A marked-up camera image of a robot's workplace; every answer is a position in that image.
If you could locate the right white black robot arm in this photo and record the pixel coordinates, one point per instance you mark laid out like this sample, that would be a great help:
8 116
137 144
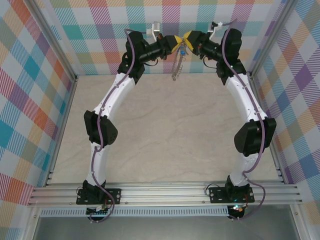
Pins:
245 97

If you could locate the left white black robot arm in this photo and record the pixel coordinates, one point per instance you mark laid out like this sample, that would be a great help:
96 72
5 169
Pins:
112 95

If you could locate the small circuit board with LEDs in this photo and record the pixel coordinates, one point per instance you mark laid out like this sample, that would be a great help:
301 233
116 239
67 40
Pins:
237 209

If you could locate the small green circuit board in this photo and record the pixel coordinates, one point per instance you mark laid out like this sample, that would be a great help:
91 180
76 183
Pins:
98 212

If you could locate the right white camera bracket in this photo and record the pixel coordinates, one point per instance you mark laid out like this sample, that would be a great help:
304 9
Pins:
212 33

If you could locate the white camera bracket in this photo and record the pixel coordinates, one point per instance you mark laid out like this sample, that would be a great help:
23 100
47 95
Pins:
212 33
151 32

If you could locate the left white camera bracket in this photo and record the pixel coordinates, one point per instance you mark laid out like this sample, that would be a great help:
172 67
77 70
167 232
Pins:
151 32

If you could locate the aluminium corner post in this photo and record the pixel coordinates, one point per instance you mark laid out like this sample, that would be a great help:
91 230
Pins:
53 40
273 37

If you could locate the aluminium side rail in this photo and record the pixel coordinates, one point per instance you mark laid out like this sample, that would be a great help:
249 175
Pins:
67 106
277 165

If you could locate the aluminium slotted frame rail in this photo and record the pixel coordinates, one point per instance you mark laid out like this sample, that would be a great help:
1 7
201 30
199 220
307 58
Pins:
162 193

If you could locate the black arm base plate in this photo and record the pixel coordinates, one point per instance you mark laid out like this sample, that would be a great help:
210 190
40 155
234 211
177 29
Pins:
216 193
115 196

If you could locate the aluminium frame leg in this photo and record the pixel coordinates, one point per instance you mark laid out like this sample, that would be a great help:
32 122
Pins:
30 225
300 222

